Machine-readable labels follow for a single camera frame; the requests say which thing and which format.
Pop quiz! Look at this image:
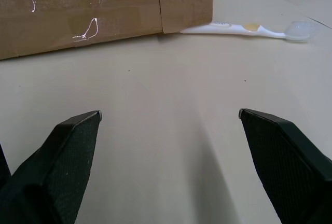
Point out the brown cardboard box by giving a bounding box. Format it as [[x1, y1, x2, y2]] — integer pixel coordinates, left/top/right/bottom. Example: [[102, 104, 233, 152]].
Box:
[[0, 0, 215, 60]]

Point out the white toothbrush with cap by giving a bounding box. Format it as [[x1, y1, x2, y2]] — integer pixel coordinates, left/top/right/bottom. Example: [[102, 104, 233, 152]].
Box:
[[179, 20, 317, 44]]

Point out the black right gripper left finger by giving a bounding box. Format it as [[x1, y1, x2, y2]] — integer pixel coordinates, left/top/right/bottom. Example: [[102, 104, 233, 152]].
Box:
[[0, 110, 103, 224]]

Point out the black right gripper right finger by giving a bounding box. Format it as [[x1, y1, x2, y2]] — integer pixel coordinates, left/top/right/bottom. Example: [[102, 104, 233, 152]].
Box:
[[238, 108, 332, 224]]

